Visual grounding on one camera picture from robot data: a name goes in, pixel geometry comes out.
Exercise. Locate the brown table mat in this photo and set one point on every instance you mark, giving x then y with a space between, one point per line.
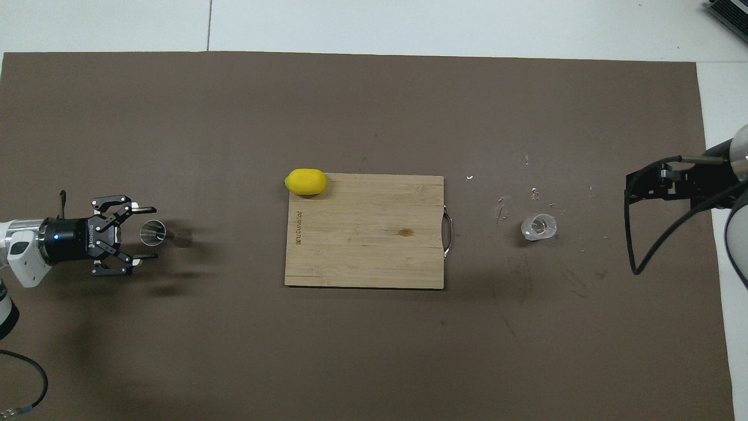
374 351

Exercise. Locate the wooden cutting board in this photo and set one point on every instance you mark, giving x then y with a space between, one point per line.
362 251

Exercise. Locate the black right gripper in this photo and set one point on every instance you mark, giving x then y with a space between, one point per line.
713 184

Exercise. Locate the grey ribbed device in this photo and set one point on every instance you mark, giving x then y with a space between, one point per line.
730 14

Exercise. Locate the small clear glass cup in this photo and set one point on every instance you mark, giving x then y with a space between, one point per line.
539 227

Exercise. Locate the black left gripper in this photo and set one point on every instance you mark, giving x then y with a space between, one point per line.
70 240

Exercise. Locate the yellow lemon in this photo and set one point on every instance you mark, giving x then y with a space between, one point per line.
305 182

